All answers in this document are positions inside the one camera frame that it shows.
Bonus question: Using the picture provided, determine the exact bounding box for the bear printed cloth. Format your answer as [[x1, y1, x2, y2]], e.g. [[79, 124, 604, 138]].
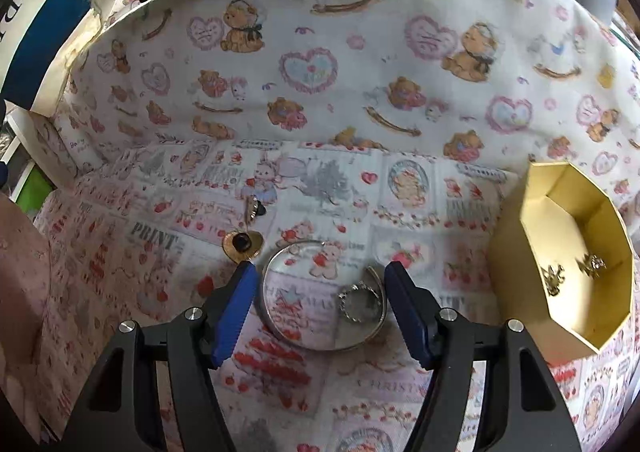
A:
[[30, 0, 640, 213]]

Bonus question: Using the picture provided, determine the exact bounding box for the gold heart brooch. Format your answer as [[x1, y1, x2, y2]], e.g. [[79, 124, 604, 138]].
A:
[[221, 229, 264, 263]]

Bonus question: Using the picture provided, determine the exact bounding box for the green box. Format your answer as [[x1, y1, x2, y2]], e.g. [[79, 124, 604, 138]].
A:
[[10, 167, 55, 205]]

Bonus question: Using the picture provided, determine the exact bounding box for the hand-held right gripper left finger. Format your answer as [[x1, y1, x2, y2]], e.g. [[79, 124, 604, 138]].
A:
[[70, 260, 260, 452]]

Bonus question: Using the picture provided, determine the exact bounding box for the silver beaded ring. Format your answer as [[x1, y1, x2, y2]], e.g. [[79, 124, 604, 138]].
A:
[[338, 282, 382, 325]]

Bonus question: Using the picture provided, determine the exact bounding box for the silver dangling earring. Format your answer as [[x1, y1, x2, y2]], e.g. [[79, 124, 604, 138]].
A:
[[575, 252, 606, 277], [542, 264, 567, 297]]

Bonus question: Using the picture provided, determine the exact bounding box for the yellow octagonal box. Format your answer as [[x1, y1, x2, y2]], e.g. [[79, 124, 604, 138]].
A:
[[487, 161, 636, 367]]

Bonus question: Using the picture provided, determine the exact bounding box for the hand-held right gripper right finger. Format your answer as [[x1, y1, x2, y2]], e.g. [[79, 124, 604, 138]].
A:
[[382, 262, 583, 452]]

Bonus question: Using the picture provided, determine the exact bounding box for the silver bangle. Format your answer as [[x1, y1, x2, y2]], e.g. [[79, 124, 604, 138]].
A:
[[260, 242, 388, 352]]

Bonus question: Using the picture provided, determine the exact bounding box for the striped printed curtain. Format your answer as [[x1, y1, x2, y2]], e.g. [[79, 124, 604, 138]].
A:
[[0, 0, 126, 112]]

